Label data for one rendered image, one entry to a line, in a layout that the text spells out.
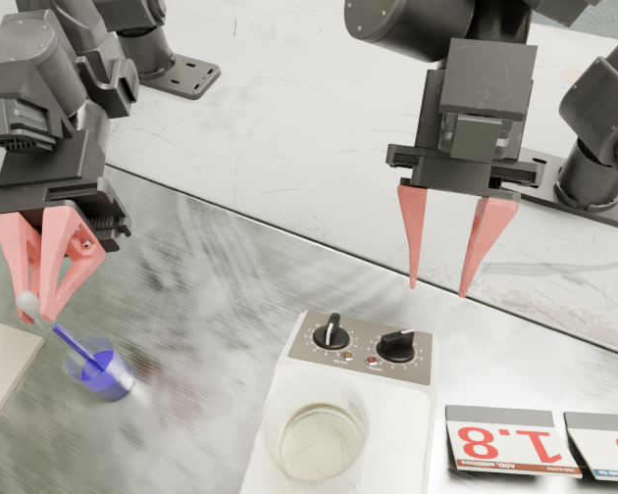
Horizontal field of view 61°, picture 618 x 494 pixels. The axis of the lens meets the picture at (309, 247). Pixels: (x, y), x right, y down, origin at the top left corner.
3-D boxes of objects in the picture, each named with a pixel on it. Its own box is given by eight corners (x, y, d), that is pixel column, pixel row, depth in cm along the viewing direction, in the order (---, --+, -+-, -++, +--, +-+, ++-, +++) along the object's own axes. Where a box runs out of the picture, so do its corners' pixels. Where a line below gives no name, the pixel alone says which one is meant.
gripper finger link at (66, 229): (54, 293, 34) (76, 183, 39) (-53, 305, 34) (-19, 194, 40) (96, 333, 40) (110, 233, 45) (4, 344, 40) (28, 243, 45)
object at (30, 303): (49, 331, 39) (18, 304, 35) (53, 316, 40) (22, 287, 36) (58, 330, 39) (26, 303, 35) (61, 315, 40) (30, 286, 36)
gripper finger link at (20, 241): (72, 291, 34) (91, 181, 39) (-35, 303, 34) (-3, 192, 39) (112, 332, 40) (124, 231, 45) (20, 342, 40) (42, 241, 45)
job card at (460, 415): (444, 405, 46) (451, 389, 43) (550, 411, 45) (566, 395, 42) (449, 479, 43) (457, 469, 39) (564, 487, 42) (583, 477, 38)
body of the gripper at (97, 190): (102, 194, 39) (113, 123, 43) (-33, 210, 39) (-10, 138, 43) (132, 242, 44) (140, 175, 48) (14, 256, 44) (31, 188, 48)
